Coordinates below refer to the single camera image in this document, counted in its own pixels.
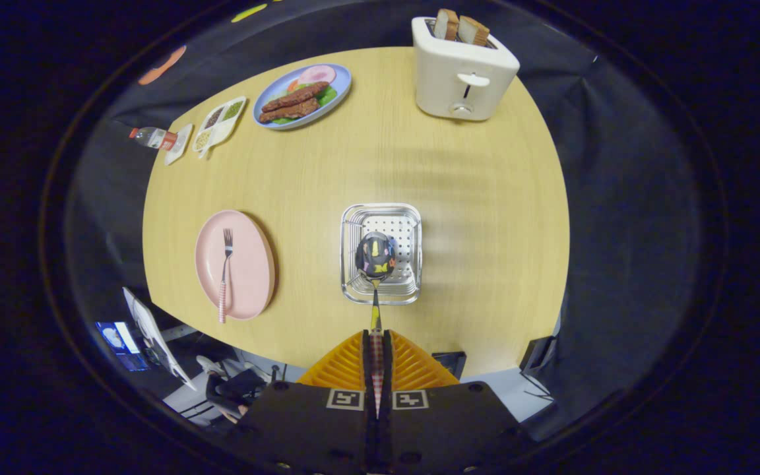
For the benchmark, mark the small white square dish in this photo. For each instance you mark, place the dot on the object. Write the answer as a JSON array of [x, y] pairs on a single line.
[[179, 145]]

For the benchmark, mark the blue plate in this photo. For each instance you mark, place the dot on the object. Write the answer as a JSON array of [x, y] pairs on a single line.
[[340, 78]]

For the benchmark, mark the black backdrop cloth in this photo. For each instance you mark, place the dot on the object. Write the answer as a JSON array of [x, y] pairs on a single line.
[[617, 231]]

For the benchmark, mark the white board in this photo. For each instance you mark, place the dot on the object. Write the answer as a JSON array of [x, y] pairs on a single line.
[[156, 340]]

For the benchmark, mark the perforated metal basket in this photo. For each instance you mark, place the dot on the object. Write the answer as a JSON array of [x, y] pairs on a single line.
[[396, 224]]

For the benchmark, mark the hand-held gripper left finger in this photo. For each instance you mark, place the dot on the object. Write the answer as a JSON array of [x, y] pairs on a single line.
[[327, 429]]

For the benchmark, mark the pink plate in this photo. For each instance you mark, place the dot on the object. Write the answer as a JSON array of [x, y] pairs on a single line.
[[248, 264]]

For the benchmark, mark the white divided seasoning tray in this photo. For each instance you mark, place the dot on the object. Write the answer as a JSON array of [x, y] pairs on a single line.
[[220, 125]]

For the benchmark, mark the toast slice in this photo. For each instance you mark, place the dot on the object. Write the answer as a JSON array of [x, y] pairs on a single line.
[[446, 24], [473, 31]]

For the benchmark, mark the white toaster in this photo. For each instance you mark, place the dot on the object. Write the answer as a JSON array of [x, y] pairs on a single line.
[[446, 79]]

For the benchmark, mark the brown bacon strip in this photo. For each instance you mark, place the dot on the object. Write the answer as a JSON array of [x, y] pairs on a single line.
[[289, 111], [295, 97]]

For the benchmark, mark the pink ham slice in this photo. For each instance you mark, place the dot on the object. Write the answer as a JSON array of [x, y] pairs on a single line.
[[317, 74]]

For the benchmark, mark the computer monitor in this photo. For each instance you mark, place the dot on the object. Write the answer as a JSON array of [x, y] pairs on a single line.
[[118, 340]]

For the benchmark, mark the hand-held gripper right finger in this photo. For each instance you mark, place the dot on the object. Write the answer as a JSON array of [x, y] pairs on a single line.
[[433, 429]]

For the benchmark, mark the clear bottle with red cap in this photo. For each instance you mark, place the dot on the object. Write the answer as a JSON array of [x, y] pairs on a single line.
[[150, 137]]

